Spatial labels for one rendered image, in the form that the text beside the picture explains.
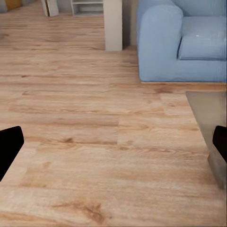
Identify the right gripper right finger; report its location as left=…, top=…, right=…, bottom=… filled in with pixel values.
left=212, top=125, right=227, bottom=163

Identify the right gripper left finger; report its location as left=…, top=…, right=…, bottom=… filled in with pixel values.
left=0, top=126, right=24, bottom=182

